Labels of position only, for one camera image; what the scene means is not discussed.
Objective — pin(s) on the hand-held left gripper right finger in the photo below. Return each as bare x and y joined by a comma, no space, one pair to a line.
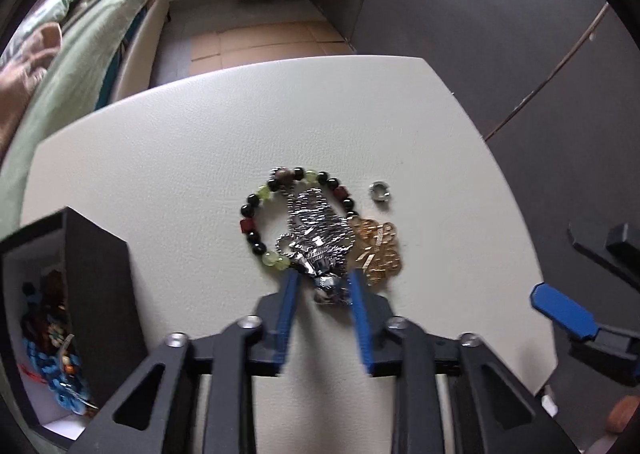
362,324

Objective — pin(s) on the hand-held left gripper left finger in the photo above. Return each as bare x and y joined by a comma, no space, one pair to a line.
287,314

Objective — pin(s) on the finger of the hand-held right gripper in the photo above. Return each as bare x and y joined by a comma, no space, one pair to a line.
562,309
607,249

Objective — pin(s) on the black box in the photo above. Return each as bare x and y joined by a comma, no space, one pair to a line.
95,284

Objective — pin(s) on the person's right hand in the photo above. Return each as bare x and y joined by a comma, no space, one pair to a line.
622,416

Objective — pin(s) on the white square table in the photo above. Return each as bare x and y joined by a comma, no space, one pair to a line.
175,159

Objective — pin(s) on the cardboard sheets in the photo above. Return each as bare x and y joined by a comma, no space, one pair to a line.
260,41

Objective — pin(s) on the grey wardrobe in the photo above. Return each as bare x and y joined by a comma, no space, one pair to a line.
475,9

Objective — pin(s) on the bed with green sheet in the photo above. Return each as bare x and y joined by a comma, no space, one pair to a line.
85,59

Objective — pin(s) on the pink fleece blanket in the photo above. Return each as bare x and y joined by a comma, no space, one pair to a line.
25,74

